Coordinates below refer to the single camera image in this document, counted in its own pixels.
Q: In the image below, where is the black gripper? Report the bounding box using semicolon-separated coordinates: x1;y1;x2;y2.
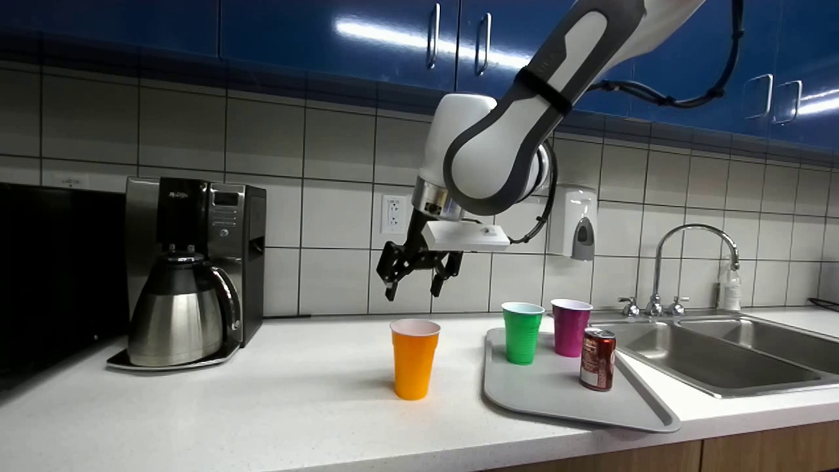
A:
375;206;466;303

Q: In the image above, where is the orange plastic cup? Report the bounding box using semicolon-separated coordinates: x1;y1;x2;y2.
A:
389;318;444;404

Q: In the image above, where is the green plastic cup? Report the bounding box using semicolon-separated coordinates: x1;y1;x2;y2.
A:
498;298;546;366

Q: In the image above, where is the purple plastic cup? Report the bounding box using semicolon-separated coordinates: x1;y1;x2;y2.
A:
549;296;595;360

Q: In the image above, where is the grey plastic tray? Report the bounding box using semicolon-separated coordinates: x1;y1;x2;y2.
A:
477;326;681;435

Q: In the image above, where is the black steel coffee maker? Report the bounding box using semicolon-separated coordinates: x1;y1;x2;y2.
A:
106;175;267;376

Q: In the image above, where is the red soda can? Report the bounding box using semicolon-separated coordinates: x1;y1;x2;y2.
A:
577;326;618;393

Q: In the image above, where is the steel coffee carafe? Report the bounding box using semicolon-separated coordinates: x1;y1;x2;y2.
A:
127;255;241;366

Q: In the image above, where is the chrome gooseneck faucet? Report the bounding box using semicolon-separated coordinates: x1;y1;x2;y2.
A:
651;221;743;318

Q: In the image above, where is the clear soap bottle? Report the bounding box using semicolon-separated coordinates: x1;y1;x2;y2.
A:
716;260;746;314

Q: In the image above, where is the stainless steel double sink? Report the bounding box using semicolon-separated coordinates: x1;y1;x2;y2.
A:
601;313;839;400

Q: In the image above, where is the black microwave oven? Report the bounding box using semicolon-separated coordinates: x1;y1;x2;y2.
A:
0;182;132;391

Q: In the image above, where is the wooden base cabinet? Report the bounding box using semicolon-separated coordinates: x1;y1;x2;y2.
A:
497;416;839;472

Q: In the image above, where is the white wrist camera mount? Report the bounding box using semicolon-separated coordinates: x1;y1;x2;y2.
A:
422;218;515;258

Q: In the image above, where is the white wall power outlet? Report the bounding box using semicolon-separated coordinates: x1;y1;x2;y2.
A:
377;192;411;235

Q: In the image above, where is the white wall soap dispenser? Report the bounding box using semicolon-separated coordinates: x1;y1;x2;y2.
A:
546;187;601;262

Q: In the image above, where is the silver cabinet door handle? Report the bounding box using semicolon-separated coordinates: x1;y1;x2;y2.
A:
424;0;444;73
747;70;778;124
472;8;497;79
776;75;803;126

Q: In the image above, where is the blue wall cabinet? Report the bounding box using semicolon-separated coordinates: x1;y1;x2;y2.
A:
0;0;839;155

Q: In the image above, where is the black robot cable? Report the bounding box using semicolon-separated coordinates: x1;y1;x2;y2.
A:
508;0;747;247

